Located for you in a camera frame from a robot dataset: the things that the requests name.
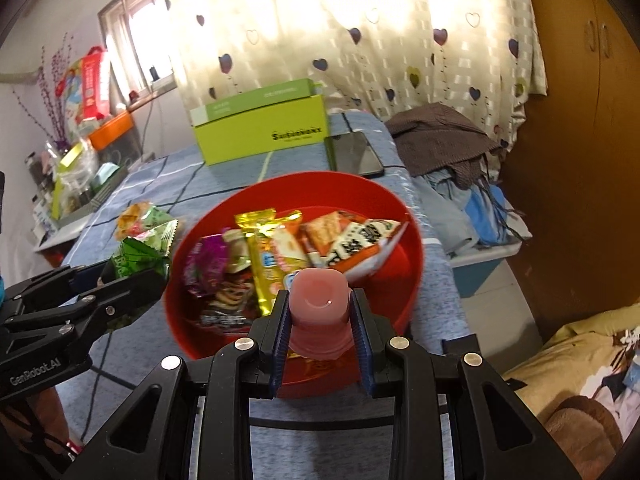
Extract gold blue snack bar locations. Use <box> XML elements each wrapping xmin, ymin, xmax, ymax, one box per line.
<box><xmin>246</xmin><ymin>209</ymin><xmax>314</xmax><ymax>311</ymax></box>

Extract green pea snack packet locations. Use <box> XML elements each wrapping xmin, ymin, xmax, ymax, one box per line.
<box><xmin>111</xmin><ymin>219</ymin><xmax>179</xmax><ymax>278</ymax></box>

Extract red round plastic basket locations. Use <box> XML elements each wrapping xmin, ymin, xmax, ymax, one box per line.
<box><xmin>165</xmin><ymin>171</ymin><xmax>423</xmax><ymax>398</ymax></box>

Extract blue plaid tablecloth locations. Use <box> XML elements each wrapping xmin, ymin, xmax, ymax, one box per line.
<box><xmin>58</xmin><ymin>111</ymin><xmax>469</xmax><ymax>479</ymax></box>

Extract black power cable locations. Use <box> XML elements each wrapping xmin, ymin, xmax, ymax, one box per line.
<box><xmin>136</xmin><ymin>66</ymin><xmax>162</xmax><ymax>162</ymax></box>

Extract clear plastic bag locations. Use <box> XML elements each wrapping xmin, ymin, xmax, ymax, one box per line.
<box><xmin>51</xmin><ymin>138</ymin><xmax>99</xmax><ymax>194</ymax></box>

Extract wooden wardrobe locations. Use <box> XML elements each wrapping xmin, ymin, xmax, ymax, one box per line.
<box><xmin>502</xmin><ymin>0</ymin><xmax>639</xmax><ymax>338</ymax></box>

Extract purple snack packet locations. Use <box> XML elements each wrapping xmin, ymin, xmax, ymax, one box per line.
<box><xmin>183</xmin><ymin>234</ymin><xmax>229</xmax><ymax>298</ymax></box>

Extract pale green snack packet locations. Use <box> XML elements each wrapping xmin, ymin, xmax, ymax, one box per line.
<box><xmin>222</xmin><ymin>229</ymin><xmax>250</xmax><ymax>274</ymax></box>

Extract orange white bread packet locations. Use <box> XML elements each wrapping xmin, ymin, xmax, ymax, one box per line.
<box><xmin>297</xmin><ymin>210</ymin><xmax>409</xmax><ymax>283</ymax></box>

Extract green cardboard box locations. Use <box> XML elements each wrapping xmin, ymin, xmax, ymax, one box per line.
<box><xmin>190</xmin><ymin>78</ymin><xmax>329</xmax><ymax>165</ymax></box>

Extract patterned storage tray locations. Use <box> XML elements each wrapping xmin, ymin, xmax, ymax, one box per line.
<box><xmin>53</xmin><ymin>167</ymin><xmax>128</xmax><ymax>229</ymax></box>

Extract clear green cracker bag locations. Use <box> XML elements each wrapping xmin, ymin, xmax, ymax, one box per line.
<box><xmin>139</xmin><ymin>205</ymin><xmax>174</xmax><ymax>232</ymax></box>

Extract yellow bedding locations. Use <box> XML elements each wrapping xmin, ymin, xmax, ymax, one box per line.
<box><xmin>502</xmin><ymin>301</ymin><xmax>640</xmax><ymax>480</ymax></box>

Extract pink jelly cup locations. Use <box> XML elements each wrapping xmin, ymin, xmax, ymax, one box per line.
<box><xmin>288</xmin><ymin>268</ymin><xmax>354</xmax><ymax>361</ymax></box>

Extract purple dried flower branches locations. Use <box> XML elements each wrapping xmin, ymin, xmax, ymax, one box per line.
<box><xmin>11</xmin><ymin>32</ymin><xmax>74</xmax><ymax>152</ymax></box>

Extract yellow chip bag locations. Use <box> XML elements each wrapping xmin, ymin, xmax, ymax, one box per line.
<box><xmin>114</xmin><ymin>202</ymin><xmax>151</xmax><ymax>240</ymax></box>

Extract brown checkered cloth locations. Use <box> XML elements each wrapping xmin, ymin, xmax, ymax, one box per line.
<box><xmin>385</xmin><ymin>103</ymin><xmax>500</xmax><ymax>190</ymax></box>

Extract white side table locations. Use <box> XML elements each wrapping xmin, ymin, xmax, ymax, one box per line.
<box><xmin>32</xmin><ymin>214</ymin><xmax>92</xmax><ymax>252</ymax></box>

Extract heart pattern curtain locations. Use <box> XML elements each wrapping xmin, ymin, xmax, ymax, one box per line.
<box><xmin>160</xmin><ymin>0</ymin><xmax>547</xmax><ymax>146</ymax></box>

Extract left hand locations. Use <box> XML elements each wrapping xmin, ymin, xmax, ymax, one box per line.
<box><xmin>13</xmin><ymin>387</ymin><xmax>70</xmax><ymax>453</ymax></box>

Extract orange box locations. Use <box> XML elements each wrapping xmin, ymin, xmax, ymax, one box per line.
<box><xmin>89</xmin><ymin>110</ymin><xmax>134</xmax><ymax>151</ymax></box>

